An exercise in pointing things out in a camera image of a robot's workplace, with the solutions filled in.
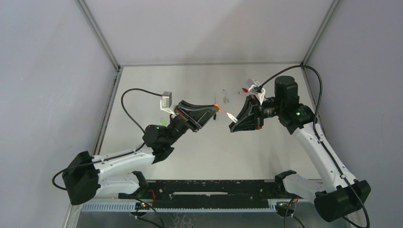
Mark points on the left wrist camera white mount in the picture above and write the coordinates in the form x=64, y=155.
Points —
x=166, y=102

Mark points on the aluminium frame profile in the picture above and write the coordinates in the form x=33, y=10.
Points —
x=106, y=114

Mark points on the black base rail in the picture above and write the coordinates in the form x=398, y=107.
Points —
x=213, y=194

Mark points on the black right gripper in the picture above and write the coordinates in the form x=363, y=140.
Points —
x=256, y=111

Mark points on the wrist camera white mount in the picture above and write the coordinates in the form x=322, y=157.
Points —
x=256, y=88
x=166, y=102

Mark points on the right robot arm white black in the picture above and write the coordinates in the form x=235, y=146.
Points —
x=339, y=193

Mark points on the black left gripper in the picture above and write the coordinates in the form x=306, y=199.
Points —
x=186, y=118

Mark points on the orange pen cap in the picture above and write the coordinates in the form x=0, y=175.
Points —
x=218, y=107

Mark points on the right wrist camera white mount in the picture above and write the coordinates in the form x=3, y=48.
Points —
x=256, y=88

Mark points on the white pen peach end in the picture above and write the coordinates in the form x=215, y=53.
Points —
x=232, y=117

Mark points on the small circuit board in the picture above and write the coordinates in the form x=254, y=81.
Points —
x=142, y=206

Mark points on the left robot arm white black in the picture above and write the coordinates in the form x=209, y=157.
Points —
x=89, y=176

